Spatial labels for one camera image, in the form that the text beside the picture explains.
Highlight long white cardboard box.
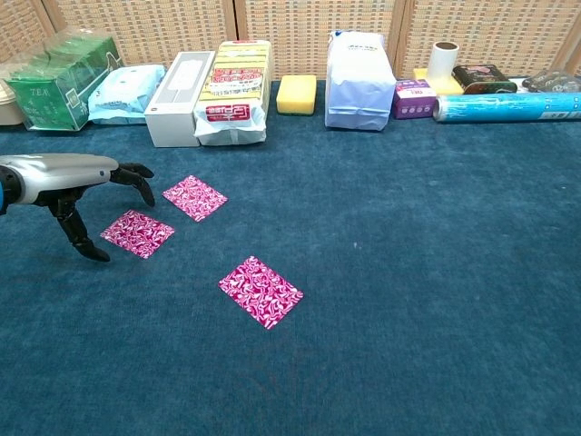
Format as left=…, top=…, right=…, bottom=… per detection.
left=143, top=50, right=217, bottom=149

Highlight dark green tin can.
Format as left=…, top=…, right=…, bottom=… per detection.
left=451, top=64, right=518, bottom=95

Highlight yellow sponge multipack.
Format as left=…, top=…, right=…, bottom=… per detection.
left=192, top=39, right=273, bottom=146

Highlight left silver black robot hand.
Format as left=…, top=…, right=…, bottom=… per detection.
left=0, top=153, right=156, bottom=263

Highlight white paper bag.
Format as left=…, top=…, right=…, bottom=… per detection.
left=324, top=30, right=397, bottom=132

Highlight woven bamboo folding screen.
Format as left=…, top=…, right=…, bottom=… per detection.
left=0, top=0, right=581, bottom=82

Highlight beige lidded food container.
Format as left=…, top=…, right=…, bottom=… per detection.
left=0, top=63, right=26, bottom=127

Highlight white roll cardboard core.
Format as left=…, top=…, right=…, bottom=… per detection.
left=428, top=41, right=460, bottom=84

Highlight blue cling film roll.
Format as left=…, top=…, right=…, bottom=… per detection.
left=432, top=92, right=581, bottom=124

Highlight small purple box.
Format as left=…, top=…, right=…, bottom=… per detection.
left=392, top=78, right=438, bottom=120

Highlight clear box green tea bags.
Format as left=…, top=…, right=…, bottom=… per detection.
left=3, top=27, right=124, bottom=133

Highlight teal felt table cover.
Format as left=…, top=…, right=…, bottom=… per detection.
left=0, top=79, right=581, bottom=436

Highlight light blue wet wipes pack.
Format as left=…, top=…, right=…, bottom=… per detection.
left=87, top=64, right=168, bottom=126

